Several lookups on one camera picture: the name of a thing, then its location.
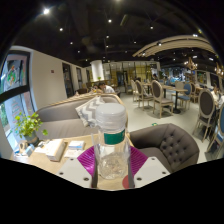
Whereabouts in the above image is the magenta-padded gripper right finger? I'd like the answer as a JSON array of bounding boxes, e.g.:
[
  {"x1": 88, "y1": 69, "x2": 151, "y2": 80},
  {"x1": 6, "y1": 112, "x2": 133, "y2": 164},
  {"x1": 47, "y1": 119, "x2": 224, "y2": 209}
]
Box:
[{"x1": 128, "y1": 145, "x2": 171, "y2": 189}]

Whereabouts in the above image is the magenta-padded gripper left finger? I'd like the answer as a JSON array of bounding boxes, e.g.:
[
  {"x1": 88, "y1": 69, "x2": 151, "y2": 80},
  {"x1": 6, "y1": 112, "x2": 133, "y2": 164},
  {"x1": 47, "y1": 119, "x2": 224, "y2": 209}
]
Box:
[{"x1": 56, "y1": 145, "x2": 99, "y2": 189}]

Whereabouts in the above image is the clear white-capped water bottle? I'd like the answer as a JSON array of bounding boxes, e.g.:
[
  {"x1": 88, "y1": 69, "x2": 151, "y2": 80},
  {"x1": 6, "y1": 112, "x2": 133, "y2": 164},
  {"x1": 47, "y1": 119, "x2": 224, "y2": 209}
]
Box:
[{"x1": 92, "y1": 102, "x2": 132, "y2": 181}]

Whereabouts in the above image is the flat round red coaster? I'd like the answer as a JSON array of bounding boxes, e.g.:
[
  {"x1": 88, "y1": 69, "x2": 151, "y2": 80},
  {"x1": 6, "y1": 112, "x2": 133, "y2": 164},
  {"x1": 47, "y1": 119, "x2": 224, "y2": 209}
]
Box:
[{"x1": 121, "y1": 174, "x2": 131, "y2": 190}]

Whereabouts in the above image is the grey tufted armchair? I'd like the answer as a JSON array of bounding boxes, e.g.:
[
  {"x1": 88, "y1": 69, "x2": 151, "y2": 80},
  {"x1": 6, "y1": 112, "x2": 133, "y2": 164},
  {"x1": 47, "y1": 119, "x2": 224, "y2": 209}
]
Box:
[{"x1": 129, "y1": 123, "x2": 200, "y2": 174}]

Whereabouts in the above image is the grey curved sofa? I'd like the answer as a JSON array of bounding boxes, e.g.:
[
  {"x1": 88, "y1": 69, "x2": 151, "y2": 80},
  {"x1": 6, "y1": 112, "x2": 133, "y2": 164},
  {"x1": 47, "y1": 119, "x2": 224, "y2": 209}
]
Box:
[{"x1": 34, "y1": 92, "x2": 129, "y2": 141}]

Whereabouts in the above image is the grey chevron cushion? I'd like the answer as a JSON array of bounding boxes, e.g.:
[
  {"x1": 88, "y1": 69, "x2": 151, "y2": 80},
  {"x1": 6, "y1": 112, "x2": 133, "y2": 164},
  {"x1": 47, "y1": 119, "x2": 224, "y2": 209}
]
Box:
[{"x1": 75, "y1": 95, "x2": 107, "y2": 128}]

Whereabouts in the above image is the green potted plant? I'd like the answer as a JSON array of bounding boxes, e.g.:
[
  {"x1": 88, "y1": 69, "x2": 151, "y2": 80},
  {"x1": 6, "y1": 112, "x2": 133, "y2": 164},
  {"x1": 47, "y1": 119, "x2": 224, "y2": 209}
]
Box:
[{"x1": 13, "y1": 111, "x2": 49, "y2": 146}]

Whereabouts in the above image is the group of dining chairs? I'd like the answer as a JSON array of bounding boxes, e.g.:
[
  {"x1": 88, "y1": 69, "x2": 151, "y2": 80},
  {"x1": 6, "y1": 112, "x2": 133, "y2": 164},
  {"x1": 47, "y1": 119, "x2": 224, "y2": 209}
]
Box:
[{"x1": 124, "y1": 78, "x2": 224, "y2": 154}]

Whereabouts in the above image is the person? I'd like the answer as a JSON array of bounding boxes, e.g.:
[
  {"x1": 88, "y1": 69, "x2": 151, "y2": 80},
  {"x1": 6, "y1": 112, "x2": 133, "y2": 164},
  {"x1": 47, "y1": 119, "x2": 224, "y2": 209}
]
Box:
[
  {"x1": 89, "y1": 84, "x2": 101, "y2": 94},
  {"x1": 98, "y1": 81, "x2": 116, "y2": 94}
]

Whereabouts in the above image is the white round pillar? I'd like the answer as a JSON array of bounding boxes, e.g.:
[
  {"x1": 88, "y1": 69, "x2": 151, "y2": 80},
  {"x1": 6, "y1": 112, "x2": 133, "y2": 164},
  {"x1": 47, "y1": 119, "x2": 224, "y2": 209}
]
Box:
[{"x1": 90, "y1": 59, "x2": 105, "y2": 83}]

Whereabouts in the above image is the curved beige ceiling fixture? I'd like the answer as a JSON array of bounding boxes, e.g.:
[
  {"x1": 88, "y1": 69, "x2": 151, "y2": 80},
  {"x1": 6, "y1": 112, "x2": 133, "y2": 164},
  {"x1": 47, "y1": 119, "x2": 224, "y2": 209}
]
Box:
[{"x1": 132, "y1": 34, "x2": 218, "y2": 58}]

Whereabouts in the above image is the group of ceiling lights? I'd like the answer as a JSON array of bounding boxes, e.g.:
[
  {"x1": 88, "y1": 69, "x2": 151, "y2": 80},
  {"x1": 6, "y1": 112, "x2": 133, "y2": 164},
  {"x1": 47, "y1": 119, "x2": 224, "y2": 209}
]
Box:
[{"x1": 39, "y1": 6, "x2": 224, "y2": 44}]

